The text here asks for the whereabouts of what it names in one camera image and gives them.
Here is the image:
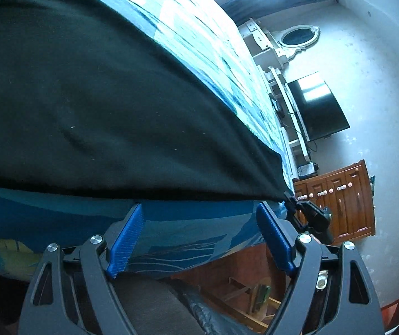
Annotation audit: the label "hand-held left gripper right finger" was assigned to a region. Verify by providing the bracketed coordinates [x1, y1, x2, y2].
[255, 202, 385, 335]

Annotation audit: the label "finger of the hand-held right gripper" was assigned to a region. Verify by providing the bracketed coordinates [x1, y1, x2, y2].
[284, 191, 308, 233]

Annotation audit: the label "brown wooden cabinet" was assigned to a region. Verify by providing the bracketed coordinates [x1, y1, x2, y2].
[292, 159, 376, 241]

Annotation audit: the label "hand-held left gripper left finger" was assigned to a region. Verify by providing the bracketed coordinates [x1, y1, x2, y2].
[18, 203, 146, 335]

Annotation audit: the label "white oval mirror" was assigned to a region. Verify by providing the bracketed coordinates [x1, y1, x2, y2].
[276, 25, 321, 60]

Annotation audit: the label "blue printed blanket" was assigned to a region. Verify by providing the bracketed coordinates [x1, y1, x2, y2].
[0, 0, 296, 281]

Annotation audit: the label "black television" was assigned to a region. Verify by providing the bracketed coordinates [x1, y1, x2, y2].
[286, 72, 350, 142]

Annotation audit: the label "black pants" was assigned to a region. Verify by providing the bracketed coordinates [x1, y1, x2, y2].
[0, 0, 295, 203]

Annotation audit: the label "wooden stool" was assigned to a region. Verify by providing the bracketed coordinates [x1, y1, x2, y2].
[171, 241, 291, 334]

